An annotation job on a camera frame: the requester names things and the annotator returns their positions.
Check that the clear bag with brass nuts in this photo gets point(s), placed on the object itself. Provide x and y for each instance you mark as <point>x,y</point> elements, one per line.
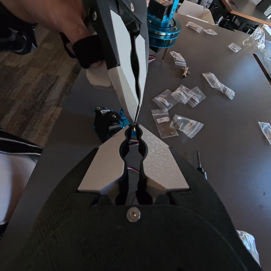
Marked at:
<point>163,127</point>

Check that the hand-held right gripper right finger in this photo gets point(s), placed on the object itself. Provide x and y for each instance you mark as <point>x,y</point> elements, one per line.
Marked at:
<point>165,167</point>

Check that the person's left hand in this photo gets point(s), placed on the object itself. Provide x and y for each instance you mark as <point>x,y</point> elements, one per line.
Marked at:
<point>53,14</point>

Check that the blue toy robot arm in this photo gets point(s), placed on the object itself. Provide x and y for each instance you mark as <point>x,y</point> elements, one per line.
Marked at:
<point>163,31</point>

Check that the large clear plastic wrap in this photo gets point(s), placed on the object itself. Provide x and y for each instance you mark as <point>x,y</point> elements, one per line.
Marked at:
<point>255,38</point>

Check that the dark brown desk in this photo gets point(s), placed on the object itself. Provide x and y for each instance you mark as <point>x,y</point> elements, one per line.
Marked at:
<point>222,169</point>

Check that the clear bag with silver screws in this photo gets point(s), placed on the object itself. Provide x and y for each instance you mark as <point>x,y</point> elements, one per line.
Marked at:
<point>188,127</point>

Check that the black servo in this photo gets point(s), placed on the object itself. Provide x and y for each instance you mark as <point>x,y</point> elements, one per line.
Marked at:
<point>103,125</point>

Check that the person's white shirt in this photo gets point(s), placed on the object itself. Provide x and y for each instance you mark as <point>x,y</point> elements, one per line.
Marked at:
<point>12,180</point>

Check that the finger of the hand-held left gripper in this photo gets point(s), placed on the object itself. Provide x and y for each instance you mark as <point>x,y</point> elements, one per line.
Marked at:
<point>141,55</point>
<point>122,74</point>

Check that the metal cross wrench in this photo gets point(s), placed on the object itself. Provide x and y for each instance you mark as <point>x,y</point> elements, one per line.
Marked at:
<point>185,71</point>

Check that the long twisted clear plastic bag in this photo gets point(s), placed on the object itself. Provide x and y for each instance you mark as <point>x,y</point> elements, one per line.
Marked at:
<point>219,84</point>

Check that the small clear plastic screw bag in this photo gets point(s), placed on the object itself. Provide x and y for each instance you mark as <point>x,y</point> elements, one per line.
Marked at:
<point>179,58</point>
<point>209,31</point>
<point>247,241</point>
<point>234,47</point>
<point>164,99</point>
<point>199,97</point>
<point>193,26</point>
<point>182,93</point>
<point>265,131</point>

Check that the person's striped black jacket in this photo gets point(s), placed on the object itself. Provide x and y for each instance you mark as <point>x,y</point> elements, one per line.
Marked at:
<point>17,141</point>

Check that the black screwdriver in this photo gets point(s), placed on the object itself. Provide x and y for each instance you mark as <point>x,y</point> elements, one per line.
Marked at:
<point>198,157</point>

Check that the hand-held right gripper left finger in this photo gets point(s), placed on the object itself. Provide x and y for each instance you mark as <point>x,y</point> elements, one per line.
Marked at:
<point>101,169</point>

